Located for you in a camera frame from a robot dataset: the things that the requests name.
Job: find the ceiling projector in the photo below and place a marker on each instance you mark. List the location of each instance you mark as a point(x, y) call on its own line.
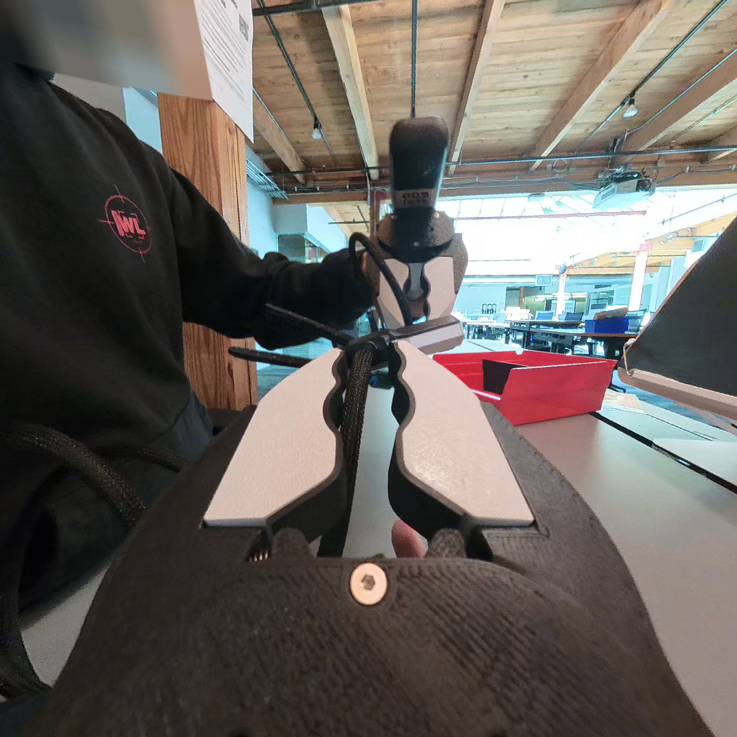
point(625, 190)

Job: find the person's right hand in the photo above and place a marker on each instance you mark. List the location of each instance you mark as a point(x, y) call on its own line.
point(409, 540)

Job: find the wooden pillar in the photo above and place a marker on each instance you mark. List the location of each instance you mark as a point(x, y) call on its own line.
point(201, 230)

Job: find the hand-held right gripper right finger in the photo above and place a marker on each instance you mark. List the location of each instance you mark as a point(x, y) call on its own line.
point(460, 460)

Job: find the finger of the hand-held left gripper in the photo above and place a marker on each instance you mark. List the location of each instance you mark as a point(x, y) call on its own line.
point(390, 288)
point(443, 285)

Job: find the row of office desks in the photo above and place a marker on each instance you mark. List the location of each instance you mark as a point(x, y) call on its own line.
point(547, 334)

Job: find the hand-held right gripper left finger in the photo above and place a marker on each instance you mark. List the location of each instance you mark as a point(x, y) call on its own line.
point(276, 460)

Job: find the tablet on white stand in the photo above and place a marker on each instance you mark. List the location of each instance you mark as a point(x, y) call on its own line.
point(679, 393)
point(696, 322)

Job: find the grey desk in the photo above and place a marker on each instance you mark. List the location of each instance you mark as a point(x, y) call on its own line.
point(633, 547)
point(645, 423)

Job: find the black bin divider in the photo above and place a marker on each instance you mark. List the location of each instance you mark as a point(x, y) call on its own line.
point(498, 374)

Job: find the blue storage bin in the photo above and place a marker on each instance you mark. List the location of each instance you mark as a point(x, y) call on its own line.
point(610, 325)

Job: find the person's black hoodie torso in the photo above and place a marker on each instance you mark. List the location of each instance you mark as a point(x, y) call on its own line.
point(86, 345)

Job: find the person's left forearm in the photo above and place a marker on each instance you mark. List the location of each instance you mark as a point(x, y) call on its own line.
point(299, 288)

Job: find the white paper notice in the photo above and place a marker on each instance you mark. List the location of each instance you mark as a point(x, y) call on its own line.
point(230, 69)

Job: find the red bin with black divider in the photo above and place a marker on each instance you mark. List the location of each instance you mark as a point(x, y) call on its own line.
point(553, 391)

